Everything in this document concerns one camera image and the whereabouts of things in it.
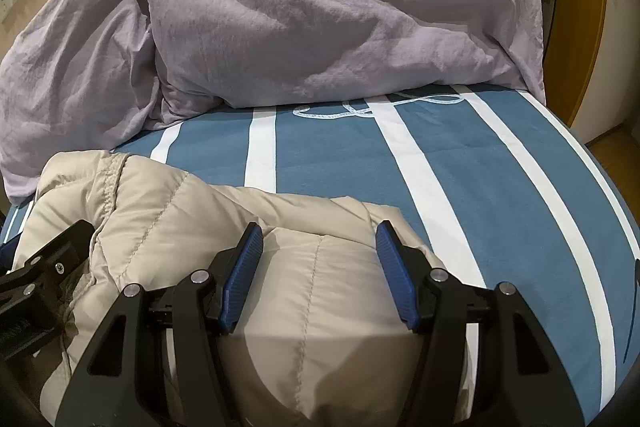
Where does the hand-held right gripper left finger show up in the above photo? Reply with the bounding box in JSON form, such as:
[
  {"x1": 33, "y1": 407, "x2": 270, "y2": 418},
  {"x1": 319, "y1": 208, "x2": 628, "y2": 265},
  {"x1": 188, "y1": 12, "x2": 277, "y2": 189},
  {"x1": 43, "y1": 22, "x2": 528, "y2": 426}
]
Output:
[{"x1": 55, "y1": 222, "x2": 264, "y2": 427}]

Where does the lavender duvet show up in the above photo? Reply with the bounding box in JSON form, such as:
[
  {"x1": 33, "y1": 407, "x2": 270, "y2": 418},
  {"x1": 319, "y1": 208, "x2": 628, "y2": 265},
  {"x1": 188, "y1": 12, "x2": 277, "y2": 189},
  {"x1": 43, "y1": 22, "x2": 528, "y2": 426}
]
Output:
[{"x1": 0, "y1": 0, "x2": 166, "y2": 202}]

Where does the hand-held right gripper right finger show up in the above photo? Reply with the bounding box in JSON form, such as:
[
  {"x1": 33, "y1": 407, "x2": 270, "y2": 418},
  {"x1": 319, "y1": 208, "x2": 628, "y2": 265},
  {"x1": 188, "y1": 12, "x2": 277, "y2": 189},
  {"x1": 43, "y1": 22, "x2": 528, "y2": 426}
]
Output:
[{"x1": 375, "y1": 219, "x2": 586, "y2": 427}]

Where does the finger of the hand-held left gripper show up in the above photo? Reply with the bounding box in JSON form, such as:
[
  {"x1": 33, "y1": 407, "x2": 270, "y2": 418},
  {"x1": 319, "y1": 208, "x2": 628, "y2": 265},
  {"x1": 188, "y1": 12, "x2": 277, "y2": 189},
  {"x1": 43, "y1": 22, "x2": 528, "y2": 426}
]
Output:
[{"x1": 0, "y1": 219, "x2": 97, "y2": 290}]

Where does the blue white striped bed sheet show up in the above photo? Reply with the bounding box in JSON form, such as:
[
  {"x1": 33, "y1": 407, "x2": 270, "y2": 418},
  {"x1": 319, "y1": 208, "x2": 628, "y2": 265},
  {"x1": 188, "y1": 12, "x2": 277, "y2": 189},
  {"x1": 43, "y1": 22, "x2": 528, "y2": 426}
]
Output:
[{"x1": 0, "y1": 87, "x2": 640, "y2": 427}]

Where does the beige puffer jacket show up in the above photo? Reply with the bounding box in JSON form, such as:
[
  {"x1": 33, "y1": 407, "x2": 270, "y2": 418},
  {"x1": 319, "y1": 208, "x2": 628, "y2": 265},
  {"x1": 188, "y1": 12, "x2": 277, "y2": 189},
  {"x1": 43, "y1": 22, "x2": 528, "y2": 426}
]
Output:
[{"x1": 10, "y1": 150, "x2": 451, "y2": 427}]

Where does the wooden door frame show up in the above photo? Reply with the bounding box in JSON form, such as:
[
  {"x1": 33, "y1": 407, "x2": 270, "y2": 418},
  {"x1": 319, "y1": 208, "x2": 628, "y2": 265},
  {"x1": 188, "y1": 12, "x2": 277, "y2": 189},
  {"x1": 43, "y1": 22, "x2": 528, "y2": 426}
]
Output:
[{"x1": 542, "y1": 0, "x2": 613, "y2": 125}]

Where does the lavender pillow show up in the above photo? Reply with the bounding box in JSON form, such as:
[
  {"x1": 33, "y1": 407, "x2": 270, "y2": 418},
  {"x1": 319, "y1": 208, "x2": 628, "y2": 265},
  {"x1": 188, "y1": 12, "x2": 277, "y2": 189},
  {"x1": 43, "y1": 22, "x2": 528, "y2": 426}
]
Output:
[{"x1": 136, "y1": 0, "x2": 547, "y2": 110}]

